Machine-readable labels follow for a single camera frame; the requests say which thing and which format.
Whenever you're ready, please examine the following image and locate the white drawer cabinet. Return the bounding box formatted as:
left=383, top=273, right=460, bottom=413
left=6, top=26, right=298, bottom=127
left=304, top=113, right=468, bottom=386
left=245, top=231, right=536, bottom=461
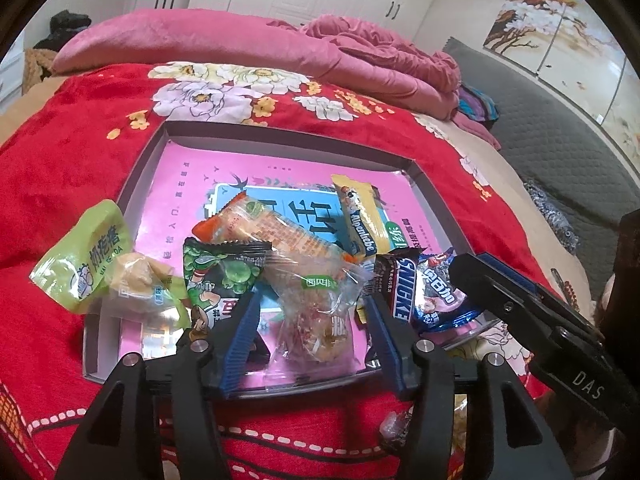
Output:
left=0, top=30, right=27, bottom=111

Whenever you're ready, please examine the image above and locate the small beige snack packet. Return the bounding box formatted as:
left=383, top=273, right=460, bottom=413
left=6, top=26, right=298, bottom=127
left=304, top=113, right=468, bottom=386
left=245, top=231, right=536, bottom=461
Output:
left=102, top=252, right=191, bottom=328

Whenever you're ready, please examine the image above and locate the orange clear cracker packet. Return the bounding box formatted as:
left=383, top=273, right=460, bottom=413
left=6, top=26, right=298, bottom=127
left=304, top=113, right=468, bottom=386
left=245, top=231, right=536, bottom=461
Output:
left=192, top=195, right=346, bottom=266

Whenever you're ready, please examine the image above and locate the grey patterned cloth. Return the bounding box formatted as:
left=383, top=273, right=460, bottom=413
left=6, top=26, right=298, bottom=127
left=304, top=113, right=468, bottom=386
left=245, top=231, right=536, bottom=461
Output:
left=522, top=180, right=586, bottom=256

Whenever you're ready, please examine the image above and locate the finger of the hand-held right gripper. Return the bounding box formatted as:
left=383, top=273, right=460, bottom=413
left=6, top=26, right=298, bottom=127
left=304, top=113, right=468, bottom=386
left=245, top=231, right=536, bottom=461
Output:
left=447, top=252, right=606, bottom=361
left=475, top=252, right=596, bottom=323

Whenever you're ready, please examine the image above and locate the red floral blanket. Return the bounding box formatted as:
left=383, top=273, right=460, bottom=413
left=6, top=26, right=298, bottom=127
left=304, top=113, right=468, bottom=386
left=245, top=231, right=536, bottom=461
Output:
left=0, top=62, right=556, bottom=480

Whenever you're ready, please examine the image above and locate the yellow candy packet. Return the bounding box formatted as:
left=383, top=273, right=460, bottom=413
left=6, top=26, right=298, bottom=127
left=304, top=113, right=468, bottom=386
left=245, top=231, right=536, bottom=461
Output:
left=331, top=174, right=396, bottom=256

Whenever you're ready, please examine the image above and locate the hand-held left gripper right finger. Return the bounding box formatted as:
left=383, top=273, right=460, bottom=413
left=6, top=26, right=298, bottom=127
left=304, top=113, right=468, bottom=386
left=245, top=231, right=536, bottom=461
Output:
left=367, top=290, right=576, bottom=480

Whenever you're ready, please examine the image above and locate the blue candy packet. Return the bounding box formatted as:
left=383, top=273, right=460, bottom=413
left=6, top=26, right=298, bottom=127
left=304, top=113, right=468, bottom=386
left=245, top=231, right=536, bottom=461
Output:
left=415, top=250, right=488, bottom=333

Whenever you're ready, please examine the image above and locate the black bag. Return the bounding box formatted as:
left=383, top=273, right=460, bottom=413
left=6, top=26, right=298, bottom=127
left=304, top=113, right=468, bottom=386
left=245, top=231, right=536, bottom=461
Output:
left=49, top=10, right=93, bottom=41

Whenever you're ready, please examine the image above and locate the brown chocolate bar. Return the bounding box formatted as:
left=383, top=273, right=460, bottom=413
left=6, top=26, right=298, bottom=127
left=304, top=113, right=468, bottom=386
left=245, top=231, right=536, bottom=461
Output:
left=367, top=252, right=426, bottom=323

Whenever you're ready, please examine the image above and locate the dark candy wrapper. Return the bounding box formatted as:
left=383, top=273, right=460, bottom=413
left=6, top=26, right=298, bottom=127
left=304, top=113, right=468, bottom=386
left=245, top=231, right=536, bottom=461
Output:
left=377, top=407, right=413, bottom=453

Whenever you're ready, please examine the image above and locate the floral wall painting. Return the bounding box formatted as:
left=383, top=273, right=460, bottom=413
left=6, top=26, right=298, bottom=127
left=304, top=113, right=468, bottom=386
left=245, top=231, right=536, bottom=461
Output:
left=482, top=0, right=640, bottom=161

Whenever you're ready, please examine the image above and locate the clear snack packet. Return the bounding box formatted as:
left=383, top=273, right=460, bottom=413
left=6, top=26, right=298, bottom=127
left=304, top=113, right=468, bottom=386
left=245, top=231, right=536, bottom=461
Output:
left=255, top=250, right=368, bottom=391

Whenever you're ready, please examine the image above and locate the light green snack packet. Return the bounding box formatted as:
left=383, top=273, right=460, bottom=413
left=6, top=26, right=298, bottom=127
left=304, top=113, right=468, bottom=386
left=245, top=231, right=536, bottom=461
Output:
left=29, top=199, right=133, bottom=315

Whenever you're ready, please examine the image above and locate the crumpled pink quilt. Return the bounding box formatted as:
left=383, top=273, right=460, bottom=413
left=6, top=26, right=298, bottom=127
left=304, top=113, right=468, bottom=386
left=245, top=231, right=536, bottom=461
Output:
left=265, top=15, right=463, bottom=121

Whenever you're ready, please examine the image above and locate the brown knitted cloth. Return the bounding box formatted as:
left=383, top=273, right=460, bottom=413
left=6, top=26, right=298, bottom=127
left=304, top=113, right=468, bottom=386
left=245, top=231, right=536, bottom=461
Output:
left=22, top=47, right=61, bottom=93

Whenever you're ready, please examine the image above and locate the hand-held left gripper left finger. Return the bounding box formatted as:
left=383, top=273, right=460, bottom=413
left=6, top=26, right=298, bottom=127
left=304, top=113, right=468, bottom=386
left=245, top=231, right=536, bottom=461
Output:
left=55, top=287, right=263, bottom=480

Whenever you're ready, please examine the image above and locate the colourful striped cloth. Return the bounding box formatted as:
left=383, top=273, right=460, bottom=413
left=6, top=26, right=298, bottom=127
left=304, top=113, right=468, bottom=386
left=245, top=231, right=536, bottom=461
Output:
left=457, top=82, right=501, bottom=123

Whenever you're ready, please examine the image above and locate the long pink pillow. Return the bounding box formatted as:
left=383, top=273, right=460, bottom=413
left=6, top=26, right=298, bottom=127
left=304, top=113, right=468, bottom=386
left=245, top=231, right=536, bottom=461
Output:
left=52, top=8, right=351, bottom=81

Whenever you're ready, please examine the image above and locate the grey quilted mat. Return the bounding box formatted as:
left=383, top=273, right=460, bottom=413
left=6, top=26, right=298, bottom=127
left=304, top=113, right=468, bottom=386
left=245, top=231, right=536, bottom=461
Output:
left=442, top=37, right=640, bottom=241

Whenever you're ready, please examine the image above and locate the green pea snack packet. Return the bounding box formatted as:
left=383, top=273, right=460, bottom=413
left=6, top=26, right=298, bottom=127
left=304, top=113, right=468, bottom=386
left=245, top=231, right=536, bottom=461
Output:
left=182, top=237, right=273, bottom=331

